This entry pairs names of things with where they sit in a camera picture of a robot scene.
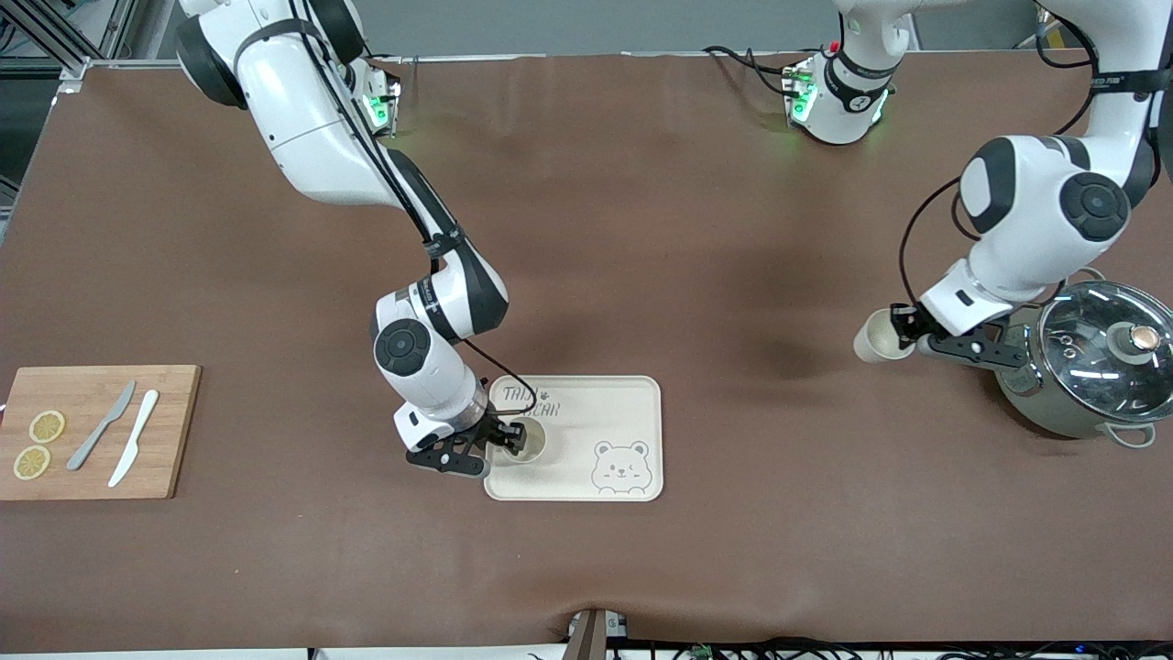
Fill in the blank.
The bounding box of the aluminium frame profile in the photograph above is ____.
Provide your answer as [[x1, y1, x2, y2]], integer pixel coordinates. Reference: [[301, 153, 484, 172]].
[[0, 0, 175, 94]]

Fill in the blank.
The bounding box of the grey plastic knife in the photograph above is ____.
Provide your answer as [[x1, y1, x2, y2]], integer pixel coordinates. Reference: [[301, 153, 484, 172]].
[[66, 379, 137, 472]]

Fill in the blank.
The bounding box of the white plastic cup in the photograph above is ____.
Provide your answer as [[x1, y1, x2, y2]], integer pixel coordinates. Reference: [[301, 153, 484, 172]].
[[853, 308, 917, 366], [499, 417, 549, 464]]

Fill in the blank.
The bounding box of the white plastic knife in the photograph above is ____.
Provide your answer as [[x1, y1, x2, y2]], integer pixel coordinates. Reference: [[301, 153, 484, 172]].
[[107, 389, 160, 489]]

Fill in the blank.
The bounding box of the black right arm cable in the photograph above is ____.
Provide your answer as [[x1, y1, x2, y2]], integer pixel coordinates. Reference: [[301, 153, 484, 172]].
[[289, 0, 540, 423]]

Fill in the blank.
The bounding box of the bamboo cutting board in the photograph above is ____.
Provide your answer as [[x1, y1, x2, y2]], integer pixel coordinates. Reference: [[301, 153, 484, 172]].
[[0, 365, 203, 501]]

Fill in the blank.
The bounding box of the cream tray with bear print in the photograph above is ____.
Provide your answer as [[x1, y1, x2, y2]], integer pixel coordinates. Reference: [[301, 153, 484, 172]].
[[484, 375, 663, 502]]

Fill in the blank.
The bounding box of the grey-green electric cooking pot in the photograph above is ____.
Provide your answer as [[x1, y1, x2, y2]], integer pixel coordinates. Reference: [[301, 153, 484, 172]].
[[994, 280, 1173, 450]]

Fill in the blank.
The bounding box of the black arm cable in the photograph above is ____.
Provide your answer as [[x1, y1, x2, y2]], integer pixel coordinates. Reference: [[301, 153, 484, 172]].
[[898, 0, 1101, 313], [289, 0, 540, 423]]

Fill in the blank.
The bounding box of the black base cable bundle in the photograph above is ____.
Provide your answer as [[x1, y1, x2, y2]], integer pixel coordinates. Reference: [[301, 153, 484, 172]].
[[704, 44, 798, 97]]

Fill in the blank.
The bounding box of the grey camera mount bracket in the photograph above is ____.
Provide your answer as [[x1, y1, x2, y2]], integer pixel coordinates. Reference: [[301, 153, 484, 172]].
[[566, 608, 630, 660]]

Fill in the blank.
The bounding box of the glass pot lid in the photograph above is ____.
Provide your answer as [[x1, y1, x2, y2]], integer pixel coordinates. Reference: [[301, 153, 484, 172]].
[[1038, 281, 1173, 418]]

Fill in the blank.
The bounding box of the brown table cover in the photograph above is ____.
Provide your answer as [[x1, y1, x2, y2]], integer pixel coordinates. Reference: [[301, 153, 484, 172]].
[[0, 50, 1173, 654]]

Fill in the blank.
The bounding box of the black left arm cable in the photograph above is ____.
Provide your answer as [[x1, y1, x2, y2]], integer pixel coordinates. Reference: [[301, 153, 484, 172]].
[[898, 0, 1101, 313]]

